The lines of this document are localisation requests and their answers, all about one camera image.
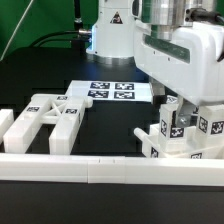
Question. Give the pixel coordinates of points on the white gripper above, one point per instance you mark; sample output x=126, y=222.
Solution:
x=191, y=64

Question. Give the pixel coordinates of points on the white chair seat block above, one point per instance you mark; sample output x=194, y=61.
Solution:
x=155, y=145

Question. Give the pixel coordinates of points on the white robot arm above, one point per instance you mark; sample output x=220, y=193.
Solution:
x=112, y=36

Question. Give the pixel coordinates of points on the white tagged cube left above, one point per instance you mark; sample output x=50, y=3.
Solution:
x=171, y=99

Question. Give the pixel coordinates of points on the white marker base sheet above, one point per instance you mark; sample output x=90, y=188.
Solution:
x=111, y=91

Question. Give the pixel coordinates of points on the black pole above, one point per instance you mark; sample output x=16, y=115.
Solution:
x=77, y=13

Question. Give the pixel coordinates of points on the white chair back frame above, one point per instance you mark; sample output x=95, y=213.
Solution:
x=65, y=113

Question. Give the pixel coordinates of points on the white U-shaped fence frame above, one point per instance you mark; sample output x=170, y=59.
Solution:
x=119, y=170

